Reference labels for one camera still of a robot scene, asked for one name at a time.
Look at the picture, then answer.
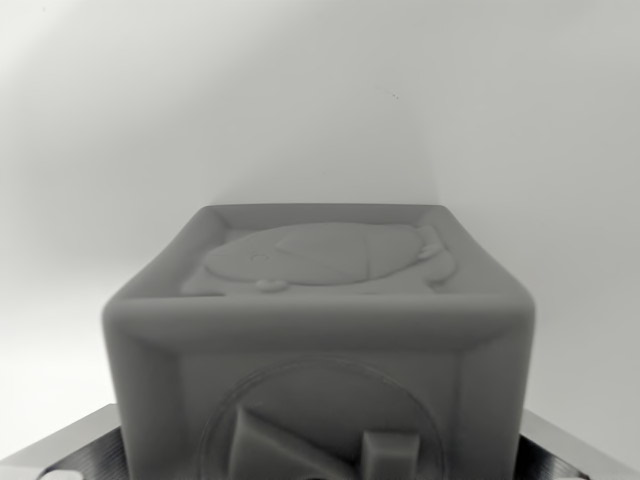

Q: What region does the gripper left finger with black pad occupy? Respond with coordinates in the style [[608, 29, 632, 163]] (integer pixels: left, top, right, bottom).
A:
[[0, 404, 132, 480]]

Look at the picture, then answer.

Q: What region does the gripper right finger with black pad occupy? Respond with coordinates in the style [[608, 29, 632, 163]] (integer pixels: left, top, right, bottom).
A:
[[512, 405, 640, 480]]

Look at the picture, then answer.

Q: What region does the grey embossed cube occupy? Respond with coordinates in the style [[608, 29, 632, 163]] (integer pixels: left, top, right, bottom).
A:
[[100, 203, 537, 480]]

